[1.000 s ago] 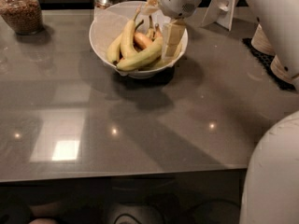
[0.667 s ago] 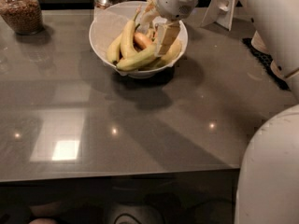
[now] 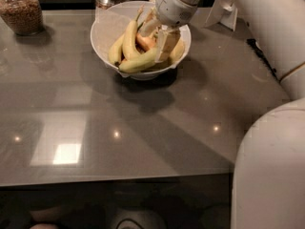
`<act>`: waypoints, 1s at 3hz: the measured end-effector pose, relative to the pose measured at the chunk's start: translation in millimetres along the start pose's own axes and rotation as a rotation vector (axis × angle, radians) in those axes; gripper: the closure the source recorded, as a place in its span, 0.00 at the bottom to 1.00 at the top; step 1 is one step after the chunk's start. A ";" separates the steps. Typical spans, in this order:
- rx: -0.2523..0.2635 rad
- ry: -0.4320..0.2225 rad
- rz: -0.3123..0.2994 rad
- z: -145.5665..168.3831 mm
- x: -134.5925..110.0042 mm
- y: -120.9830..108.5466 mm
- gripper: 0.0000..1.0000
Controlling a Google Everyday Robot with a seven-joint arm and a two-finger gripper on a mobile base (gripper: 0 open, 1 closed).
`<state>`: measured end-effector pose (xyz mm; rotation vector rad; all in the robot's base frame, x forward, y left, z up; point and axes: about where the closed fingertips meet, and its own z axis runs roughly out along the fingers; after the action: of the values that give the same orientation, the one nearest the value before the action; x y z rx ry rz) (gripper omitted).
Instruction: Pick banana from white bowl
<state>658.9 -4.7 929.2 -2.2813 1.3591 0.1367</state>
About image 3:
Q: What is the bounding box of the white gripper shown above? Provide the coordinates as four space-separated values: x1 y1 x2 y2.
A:
139 0 198 63

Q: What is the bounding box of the yellow banana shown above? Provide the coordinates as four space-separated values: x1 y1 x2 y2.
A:
118 48 157 73
122 7 143 60
108 35 124 66
145 39 185 73

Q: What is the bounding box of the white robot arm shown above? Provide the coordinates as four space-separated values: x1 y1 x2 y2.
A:
155 0 305 229

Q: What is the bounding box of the orange-brown banana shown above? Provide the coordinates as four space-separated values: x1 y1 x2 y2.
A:
136 33 155 52

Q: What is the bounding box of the upright yellow banana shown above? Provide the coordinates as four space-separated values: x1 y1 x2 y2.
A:
122 7 143 60

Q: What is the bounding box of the white bowl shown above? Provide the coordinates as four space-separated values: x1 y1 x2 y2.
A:
91 1 192 81

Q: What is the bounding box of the white folded card stand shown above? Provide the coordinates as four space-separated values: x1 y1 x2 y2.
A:
204 0 238 31

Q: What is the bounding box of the black rubber mat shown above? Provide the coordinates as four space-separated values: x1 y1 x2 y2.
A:
246 38 278 80

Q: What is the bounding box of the left glass jar with grains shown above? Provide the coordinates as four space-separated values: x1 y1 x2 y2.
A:
0 0 44 35

